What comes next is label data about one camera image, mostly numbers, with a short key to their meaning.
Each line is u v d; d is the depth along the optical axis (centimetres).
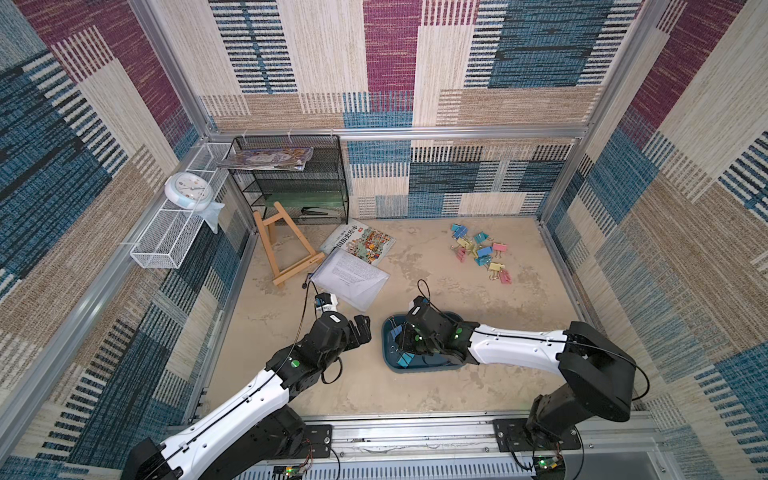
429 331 66
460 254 106
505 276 102
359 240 115
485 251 107
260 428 60
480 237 112
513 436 74
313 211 110
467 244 111
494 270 105
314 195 104
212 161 92
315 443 73
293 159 88
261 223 92
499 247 111
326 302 70
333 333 58
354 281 102
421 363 73
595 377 43
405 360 85
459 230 115
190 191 76
